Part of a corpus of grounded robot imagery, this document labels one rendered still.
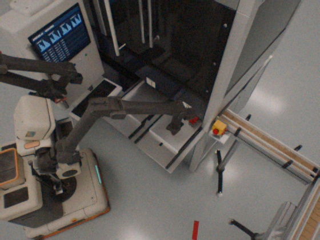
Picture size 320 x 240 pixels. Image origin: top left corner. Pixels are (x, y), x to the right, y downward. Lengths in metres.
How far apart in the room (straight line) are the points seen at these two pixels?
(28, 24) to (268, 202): 2.41
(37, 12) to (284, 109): 2.70
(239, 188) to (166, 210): 0.76
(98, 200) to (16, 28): 1.42
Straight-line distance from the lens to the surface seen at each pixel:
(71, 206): 2.24
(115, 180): 2.50
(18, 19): 1.57
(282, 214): 2.03
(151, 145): 1.63
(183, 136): 1.66
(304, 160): 1.78
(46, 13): 1.59
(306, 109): 3.32
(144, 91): 1.88
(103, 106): 1.04
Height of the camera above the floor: 2.35
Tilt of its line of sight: 59 degrees down
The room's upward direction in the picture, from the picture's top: straight up
